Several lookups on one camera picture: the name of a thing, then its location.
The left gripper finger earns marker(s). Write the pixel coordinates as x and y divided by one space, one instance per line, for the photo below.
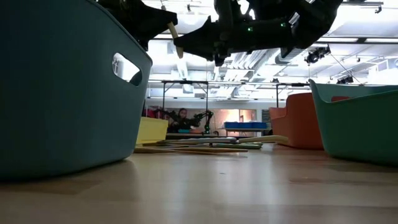
158 20

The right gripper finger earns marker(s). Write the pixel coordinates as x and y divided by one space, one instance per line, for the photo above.
199 40

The teal wave-patterned cutlery piece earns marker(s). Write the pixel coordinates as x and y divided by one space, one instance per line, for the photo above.
202 140

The black background robot arm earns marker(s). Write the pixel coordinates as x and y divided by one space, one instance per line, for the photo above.
203 118

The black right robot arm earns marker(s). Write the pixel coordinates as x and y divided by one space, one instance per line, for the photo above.
314 18

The person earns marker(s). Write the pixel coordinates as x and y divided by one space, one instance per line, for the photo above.
182 119

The long ceiling light bar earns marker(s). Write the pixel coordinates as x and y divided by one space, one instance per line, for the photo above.
342 40

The red storage crates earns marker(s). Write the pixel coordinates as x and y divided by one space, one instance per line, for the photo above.
149 112

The blue storage bins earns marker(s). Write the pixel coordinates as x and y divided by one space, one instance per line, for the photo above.
245 125

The dark background workbench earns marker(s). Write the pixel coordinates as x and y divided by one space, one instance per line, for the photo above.
192 136

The yellow plastic bin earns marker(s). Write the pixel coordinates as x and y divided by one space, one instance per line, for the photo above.
152 129

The orange plastic bin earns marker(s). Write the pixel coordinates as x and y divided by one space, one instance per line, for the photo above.
298 124

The black ceiling track light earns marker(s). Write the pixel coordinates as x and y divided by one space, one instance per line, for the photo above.
345 80

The dark teal plastic bin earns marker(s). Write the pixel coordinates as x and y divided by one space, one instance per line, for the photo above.
62 93

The green plastic bin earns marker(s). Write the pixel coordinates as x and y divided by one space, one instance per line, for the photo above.
357 130

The black metal frame stand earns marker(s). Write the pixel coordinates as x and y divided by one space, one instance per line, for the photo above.
185 82
292 84

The black ceiling camera rig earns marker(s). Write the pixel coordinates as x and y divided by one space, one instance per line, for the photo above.
317 54

